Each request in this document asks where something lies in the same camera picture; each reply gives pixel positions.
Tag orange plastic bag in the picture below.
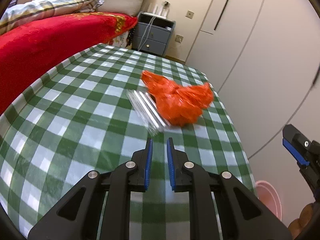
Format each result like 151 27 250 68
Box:
141 70 215 127

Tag green checked tablecloth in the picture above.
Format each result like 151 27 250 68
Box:
0 43 256 240

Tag white router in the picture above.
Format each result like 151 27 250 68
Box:
144 4 167 18

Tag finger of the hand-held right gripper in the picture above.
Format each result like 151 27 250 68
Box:
282 124 320 167
296 161 320 202

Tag white charging cable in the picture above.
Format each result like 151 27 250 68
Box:
138 16 157 52

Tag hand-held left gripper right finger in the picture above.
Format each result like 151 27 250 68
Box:
166 137 293 240

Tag red floral blanket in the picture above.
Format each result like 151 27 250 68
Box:
0 12 138 115

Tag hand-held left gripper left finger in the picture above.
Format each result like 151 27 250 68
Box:
27 138 153 240

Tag white wardrobe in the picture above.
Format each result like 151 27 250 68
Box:
185 0 320 162

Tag person's right hand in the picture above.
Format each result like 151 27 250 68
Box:
287 202 316 240

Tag grey nightstand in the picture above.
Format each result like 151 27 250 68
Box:
132 12 176 56

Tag floral bed sheet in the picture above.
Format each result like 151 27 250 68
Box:
114 28 136 50

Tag pink plastic basin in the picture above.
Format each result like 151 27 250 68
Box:
255 180 282 222

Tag clear ridged plastic package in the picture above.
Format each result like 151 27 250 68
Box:
126 89 172 137

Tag plaid quilt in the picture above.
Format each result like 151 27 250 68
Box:
0 0 104 34

